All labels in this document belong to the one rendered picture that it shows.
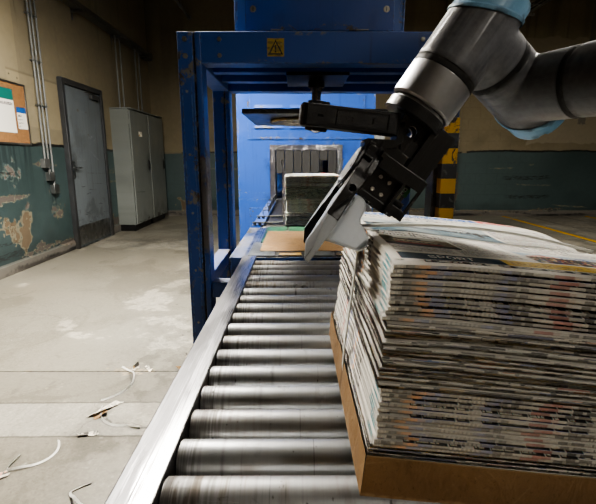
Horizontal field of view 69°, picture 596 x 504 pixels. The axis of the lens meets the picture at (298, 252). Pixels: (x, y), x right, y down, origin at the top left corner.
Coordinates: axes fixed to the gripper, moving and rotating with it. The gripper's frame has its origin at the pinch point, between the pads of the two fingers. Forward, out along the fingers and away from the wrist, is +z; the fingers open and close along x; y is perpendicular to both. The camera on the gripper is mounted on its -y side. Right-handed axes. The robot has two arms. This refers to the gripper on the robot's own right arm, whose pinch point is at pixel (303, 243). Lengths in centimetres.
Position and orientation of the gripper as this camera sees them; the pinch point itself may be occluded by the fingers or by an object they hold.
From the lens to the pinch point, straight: 52.8
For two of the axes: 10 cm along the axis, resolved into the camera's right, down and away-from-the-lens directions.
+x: 0.1, -2.0, 9.8
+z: -5.6, 8.1, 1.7
